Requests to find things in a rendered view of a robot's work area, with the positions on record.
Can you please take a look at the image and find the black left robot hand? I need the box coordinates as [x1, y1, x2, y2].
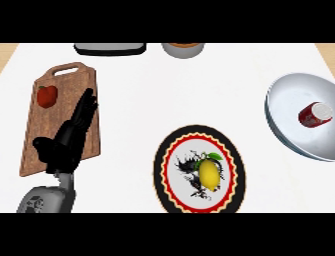
[31, 87, 101, 176]

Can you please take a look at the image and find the black red lemon-print plate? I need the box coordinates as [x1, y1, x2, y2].
[152, 124, 248, 214]

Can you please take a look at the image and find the white bowl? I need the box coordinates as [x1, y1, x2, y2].
[265, 72, 335, 163]

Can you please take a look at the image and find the red can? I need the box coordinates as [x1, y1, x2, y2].
[297, 101, 335, 129]

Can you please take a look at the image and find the red bell pepper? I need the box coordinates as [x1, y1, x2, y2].
[36, 85, 59, 110]

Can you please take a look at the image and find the brown wooden cutting board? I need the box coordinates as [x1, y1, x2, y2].
[18, 61, 102, 178]

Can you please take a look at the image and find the black grey appliance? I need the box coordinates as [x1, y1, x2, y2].
[73, 42, 148, 57]

